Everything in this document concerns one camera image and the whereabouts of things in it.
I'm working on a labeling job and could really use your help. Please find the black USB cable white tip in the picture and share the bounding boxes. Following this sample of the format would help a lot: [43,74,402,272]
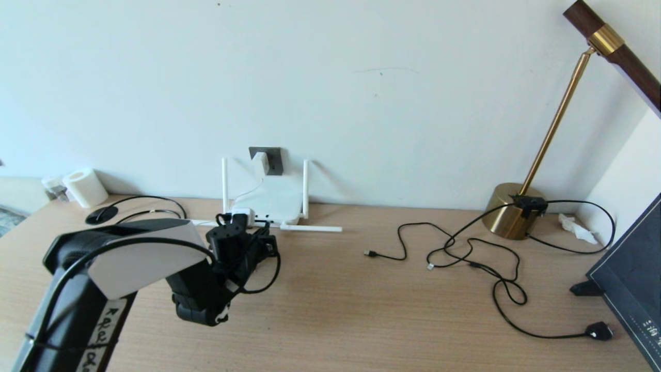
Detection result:
[364,222,475,271]

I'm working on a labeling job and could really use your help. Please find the short black lamp cable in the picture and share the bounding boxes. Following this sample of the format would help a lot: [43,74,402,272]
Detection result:
[527,200,618,254]

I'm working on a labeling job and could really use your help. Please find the white router with antennas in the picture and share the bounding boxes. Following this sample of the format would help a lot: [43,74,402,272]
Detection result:
[188,157,343,233]

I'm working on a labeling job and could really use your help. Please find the black lamp cord with plug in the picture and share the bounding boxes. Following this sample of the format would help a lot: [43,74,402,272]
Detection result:
[427,202,615,342]

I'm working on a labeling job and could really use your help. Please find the white power adapter with cord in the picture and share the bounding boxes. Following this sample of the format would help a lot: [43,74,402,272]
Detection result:
[230,151,272,210]

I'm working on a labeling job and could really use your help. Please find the black ethernet cable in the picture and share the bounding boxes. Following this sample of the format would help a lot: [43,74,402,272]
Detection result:
[96,195,273,228]

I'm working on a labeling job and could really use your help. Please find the grey wall socket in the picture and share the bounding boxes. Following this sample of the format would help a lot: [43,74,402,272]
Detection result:
[249,147,284,176]

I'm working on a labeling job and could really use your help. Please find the crumpled white tissue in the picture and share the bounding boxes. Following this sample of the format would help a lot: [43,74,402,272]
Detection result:
[558,212,600,245]

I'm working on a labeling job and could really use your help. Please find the brass desk lamp wooden head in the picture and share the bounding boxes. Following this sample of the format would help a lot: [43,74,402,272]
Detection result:
[482,0,661,241]

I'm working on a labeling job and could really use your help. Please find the black desk cable grommet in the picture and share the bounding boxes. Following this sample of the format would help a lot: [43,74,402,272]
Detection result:
[85,206,119,225]

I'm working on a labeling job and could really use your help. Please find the small clear jar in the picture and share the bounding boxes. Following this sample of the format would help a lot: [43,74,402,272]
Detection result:
[41,175,69,202]

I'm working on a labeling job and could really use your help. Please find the white toilet paper roll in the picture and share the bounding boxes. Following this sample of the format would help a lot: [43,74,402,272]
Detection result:
[62,168,109,208]

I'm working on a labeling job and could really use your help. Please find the dark framed board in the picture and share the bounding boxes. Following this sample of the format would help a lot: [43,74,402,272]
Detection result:
[588,194,661,372]

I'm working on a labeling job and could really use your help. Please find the black box on lamp base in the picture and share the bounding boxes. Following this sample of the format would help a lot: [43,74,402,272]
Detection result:
[510,194,549,220]

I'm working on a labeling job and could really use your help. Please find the black board stand foot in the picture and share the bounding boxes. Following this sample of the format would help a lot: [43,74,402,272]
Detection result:
[570,280,606,298]

